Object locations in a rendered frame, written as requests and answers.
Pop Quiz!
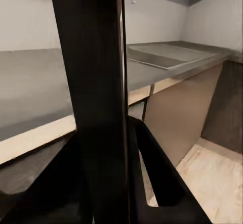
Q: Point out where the poster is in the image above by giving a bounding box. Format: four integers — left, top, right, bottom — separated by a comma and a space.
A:
52, 0, 131, 224

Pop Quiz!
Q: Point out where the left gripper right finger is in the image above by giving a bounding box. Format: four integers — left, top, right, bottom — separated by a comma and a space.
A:
127, 116, 212, 224

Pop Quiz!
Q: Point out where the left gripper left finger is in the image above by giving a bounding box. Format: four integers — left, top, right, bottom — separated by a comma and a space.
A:
0, 131, 94, 224

